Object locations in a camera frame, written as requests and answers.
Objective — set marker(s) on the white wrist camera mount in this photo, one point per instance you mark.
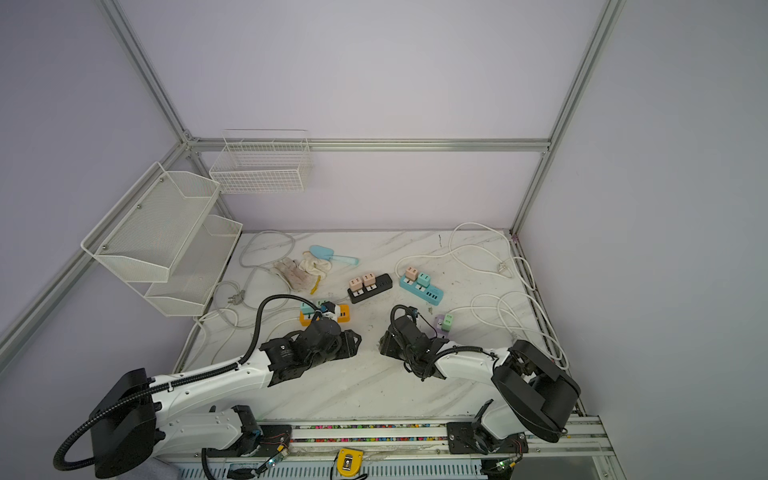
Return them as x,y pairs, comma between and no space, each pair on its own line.
329,309

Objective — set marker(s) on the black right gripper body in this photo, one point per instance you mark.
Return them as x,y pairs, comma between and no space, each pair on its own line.
393,350

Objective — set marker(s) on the orange power strip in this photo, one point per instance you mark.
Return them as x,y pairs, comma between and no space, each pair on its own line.
343,317

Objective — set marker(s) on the beige power strip bundle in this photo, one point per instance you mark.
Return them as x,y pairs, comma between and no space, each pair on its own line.
303,275

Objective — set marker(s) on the pink plug left on black strip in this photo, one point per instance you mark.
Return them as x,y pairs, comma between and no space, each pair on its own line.
356,284

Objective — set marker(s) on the aluminium frame corner post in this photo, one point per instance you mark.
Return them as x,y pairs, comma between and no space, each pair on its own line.
606,22

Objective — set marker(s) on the green plug left on orange strip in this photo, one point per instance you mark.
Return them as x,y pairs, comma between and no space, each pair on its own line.
307,311

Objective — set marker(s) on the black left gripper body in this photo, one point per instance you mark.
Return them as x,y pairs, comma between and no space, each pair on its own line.
323,357

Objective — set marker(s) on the white wire basket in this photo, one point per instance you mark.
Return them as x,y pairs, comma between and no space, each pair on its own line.
254,161

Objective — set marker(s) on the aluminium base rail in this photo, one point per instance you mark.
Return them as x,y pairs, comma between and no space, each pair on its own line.
401,450

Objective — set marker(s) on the yellow tape measure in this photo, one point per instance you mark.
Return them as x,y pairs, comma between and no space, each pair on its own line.
348,463

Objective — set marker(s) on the purple power strip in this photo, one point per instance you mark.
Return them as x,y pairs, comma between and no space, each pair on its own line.
438,320

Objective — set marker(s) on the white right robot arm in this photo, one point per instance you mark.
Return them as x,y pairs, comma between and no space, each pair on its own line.
538,396

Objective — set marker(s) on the green USB charger plug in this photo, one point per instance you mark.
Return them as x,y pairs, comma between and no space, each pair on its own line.
448,321

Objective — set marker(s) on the pink plug on black strip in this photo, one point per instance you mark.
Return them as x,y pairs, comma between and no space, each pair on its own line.
369,280
356,284

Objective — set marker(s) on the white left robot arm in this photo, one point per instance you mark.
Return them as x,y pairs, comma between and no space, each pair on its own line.
143,417

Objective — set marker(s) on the black power strip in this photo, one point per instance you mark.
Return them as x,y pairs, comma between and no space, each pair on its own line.
384,283

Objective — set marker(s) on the white mesh two-tier shelf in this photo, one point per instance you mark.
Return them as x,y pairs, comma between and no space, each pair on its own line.
165,242

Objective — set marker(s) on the teal power strip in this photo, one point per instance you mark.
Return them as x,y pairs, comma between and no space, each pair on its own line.
432,295

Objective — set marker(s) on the pink plug right on black strip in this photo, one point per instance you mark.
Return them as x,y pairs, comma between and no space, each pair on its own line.
369,280

